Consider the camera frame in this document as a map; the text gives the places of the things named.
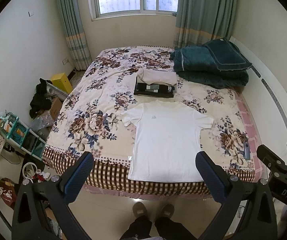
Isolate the white t-shirt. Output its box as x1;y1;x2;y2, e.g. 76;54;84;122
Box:
121;100;214;183

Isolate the black clothes pile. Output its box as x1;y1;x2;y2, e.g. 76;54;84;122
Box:
29;78;52;119

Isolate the red shopping bag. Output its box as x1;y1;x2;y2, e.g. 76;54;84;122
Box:
0;178;17;210

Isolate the white bed headboard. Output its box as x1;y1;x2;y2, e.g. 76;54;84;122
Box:
230;37;287;164

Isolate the teal storage rack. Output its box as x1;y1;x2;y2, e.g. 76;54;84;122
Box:
0;112;46;161

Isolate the left slipper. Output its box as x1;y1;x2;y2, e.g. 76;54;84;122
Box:
133;202;148;218

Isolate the slipper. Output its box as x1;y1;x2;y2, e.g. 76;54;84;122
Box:
133;202;148;218
159;204;175;218

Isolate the cardboard box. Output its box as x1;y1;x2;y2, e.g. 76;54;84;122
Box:
49;97;62;121

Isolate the right slipper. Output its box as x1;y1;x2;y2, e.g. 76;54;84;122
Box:
159;204;175;218

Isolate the yellow box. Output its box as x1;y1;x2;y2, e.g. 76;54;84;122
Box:
50;73;73;94

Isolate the dark green folded blanket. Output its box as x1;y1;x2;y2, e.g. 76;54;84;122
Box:
170;38;252;89

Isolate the folded black patterned garment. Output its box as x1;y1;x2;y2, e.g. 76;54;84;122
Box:
134;77;175;98

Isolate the folded beige garment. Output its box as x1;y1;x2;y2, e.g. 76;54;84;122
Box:
137;68;177;86

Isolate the right green curtain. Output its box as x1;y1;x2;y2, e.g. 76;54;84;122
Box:
174;0;237;48

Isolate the green curtain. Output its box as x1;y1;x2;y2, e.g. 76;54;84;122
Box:
57;0;92;70
174;0;237;48

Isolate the left green curtain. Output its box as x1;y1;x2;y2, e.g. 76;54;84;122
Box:
57;0;92;70

